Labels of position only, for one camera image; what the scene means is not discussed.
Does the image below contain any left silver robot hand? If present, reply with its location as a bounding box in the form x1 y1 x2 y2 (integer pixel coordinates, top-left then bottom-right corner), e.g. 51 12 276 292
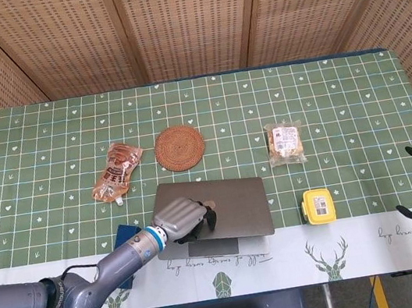
147 190 223 250

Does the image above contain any silver laptop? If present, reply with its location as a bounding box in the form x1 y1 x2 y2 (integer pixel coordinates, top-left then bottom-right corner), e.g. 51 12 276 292
145 166 279 273

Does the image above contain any dark blue long box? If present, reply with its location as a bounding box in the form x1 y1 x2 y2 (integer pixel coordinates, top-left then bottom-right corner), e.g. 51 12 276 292
107 221 152 292

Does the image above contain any round woven rattan coaster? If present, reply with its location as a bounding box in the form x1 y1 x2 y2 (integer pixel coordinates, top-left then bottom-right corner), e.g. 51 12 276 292
151 122 210 176

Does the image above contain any orange spouted drink pouch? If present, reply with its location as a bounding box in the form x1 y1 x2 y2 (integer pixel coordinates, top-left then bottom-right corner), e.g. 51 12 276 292
84 138 153 211

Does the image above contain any green grid tablecloth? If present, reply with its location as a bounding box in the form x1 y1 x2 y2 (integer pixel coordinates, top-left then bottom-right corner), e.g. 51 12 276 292
0 38 412 308

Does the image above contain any yellow table leg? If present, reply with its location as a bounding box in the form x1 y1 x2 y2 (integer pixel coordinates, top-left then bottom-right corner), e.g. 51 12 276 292
368 274 388 308

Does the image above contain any clear bag of snacks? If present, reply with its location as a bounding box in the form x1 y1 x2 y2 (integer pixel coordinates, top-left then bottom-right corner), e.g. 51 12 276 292
263 118 309 169

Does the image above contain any green container with yellow lid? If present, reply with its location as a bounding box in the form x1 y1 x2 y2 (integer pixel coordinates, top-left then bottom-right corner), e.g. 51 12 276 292
298 186 339 228

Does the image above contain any thin metal rod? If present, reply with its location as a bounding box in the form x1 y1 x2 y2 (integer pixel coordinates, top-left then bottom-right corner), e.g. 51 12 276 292
321 283 335 308

